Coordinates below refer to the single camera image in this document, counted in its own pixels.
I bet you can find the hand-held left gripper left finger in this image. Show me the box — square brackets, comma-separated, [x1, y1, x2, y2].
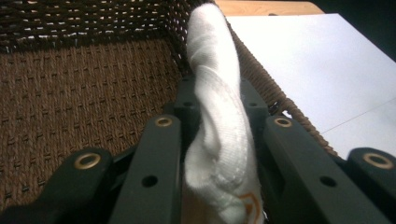
[163, 74, 202, 163]

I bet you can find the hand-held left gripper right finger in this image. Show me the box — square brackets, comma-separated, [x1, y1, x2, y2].
[238, 78, 270, 147]

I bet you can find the white fruit print cloth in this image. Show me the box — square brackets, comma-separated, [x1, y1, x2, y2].
[181, 2, 266, 224]

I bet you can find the brown woven basket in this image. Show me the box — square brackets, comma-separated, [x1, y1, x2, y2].
[0, 0, 339, 217]

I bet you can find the wooden table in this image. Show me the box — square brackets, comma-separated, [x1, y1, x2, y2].
[214, 0, 325, 17]

